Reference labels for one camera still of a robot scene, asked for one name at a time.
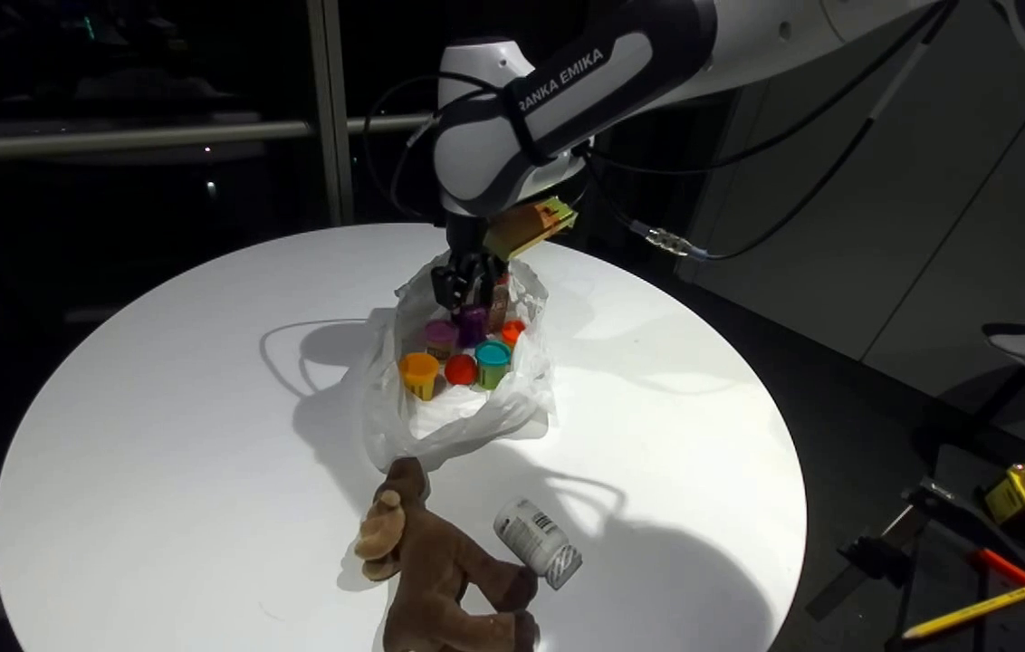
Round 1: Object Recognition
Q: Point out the brown plush toy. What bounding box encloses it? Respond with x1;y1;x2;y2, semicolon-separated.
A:
353;452;542;652

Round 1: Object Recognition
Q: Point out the black camera cable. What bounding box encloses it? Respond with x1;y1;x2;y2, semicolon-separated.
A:
358;68;455;221

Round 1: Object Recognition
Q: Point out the cable with silver connector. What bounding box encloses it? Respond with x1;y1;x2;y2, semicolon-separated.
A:
623;0;961;266

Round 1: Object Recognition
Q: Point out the teal lid dough tub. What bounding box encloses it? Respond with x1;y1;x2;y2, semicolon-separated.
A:
472;336;517;393

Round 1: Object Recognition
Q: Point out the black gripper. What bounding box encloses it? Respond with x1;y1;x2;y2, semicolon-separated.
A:
426;217;512;318

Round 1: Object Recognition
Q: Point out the white supplement bottle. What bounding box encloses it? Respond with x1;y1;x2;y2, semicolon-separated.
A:
492;498;588;593

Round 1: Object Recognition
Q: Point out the crumpled white plastic bag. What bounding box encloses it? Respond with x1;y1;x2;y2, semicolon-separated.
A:
358;258;563;474

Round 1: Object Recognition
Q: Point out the grey metal post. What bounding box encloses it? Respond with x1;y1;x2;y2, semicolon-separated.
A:
303;0;358;230

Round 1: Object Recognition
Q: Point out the pink lid dough tub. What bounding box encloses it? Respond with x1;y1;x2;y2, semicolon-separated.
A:
422;316;465;362

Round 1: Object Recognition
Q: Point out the yellow pencil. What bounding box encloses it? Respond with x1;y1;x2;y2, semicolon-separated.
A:
900;575;1025;646

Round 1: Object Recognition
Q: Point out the grey metal railing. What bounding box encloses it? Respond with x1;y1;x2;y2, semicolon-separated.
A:
0;114;435;168

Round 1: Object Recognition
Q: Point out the small red cap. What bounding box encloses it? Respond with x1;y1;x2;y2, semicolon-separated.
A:
442;352;482;393

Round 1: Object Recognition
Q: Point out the small orange lid tub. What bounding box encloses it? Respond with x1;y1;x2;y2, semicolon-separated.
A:
498;316;534;357

